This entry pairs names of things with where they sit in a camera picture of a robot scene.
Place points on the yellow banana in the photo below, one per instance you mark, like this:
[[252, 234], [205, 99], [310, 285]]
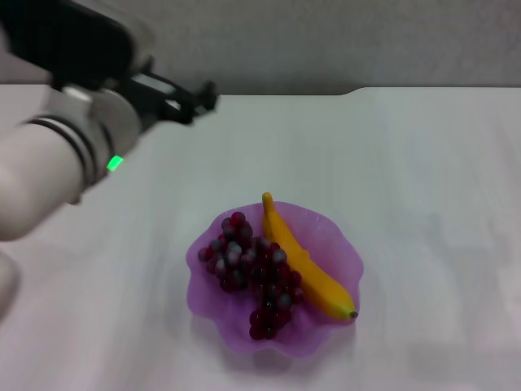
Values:
[[309, 277]]

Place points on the purple translucent wavy bowl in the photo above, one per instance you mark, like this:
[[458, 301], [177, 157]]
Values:
[[211, 309]]

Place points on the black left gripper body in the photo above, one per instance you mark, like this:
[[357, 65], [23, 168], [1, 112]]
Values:
[[156, 102]]

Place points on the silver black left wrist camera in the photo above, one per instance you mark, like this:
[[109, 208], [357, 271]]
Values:
[[81, 40]]

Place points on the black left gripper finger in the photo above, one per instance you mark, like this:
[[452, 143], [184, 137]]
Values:
[[188, 117], [207, 97]]

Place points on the dark red grape bunch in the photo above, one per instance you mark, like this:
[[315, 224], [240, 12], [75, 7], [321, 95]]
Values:
[[252, 269]]

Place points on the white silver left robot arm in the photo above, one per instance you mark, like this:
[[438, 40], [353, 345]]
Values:
[[40, 171]]

